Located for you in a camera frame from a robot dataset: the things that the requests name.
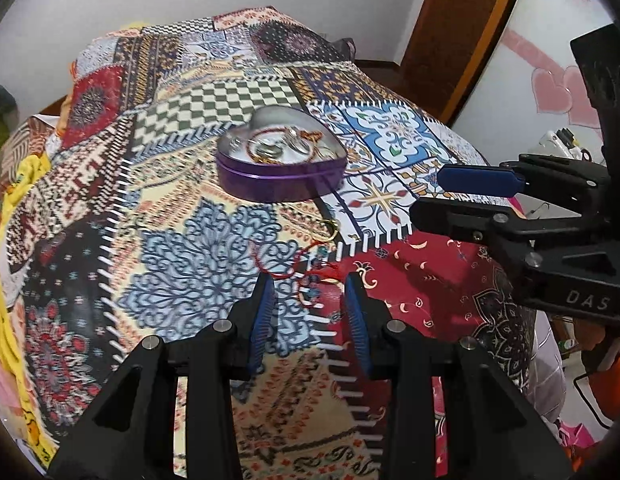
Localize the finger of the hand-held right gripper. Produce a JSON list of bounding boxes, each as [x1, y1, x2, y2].
[[436, 154, 611, 211], [409, 196, 547, 267]]

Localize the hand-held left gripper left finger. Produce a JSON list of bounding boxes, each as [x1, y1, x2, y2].
[[46, 271, 277, 480]]

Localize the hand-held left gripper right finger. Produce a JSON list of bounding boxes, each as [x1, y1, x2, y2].
[[343, 271, 574, 480]]

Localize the red string bracelet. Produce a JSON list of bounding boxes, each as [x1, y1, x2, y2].
[[249, 241, 305, 282]]

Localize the red knotted cord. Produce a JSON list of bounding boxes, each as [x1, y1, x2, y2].
[[301, 259, 341, 307]]

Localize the purple heart-shaped tin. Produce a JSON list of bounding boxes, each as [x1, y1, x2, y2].
[[216, 106, 349, 203]]

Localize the silver ring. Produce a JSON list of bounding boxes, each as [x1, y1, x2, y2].
[[255, 142, 287, 161]]

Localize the patchwork printed blanket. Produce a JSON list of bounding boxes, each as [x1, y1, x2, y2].
[[0, 5, 541, 480]]

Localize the white appliance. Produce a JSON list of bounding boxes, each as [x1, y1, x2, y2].
[[537, 129, 607, 163]]

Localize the white quilted cloth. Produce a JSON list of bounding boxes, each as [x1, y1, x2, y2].
[[525, 310, 573, 423]]

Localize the brown wooden door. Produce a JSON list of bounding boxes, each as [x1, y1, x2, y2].
[[400, 0, 513, 68]]

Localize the white heart-printed sliding door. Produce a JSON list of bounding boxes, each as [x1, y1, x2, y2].
[[450, 0, 620, 171]]

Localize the pink bag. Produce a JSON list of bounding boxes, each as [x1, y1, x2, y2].
[[557, 419, 603, 463]]

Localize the grey bag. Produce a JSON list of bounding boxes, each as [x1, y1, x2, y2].
[[322, 35, 361, 59]]

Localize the yellow cloth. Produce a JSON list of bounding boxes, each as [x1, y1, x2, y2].
[[0, 152, 58, 473]]

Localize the striped orange quilt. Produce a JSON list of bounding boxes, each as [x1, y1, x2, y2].
[[0, 116, 65, 196]]

